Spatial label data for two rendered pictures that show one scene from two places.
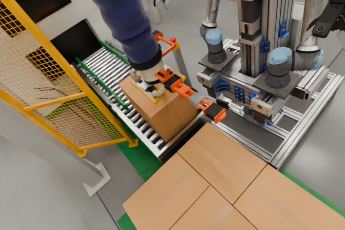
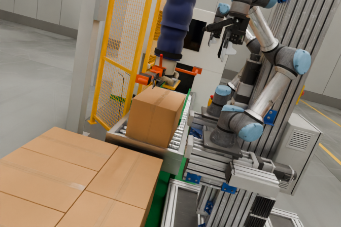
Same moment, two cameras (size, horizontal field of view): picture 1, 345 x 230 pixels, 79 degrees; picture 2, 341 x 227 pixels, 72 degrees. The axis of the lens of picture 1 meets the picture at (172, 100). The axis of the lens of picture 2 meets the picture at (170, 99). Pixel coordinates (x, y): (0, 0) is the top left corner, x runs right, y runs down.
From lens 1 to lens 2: 120 cm
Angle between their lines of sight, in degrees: 37
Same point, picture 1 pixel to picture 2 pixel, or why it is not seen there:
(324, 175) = not seen: outside the picture
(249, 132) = (183, 220)
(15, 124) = (87, 41)
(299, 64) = (234, 120)
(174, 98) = (159, 106)
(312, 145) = not seen: outside the picture
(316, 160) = not seen: outside the picture
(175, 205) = (67, 153)
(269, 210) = (91, 219)
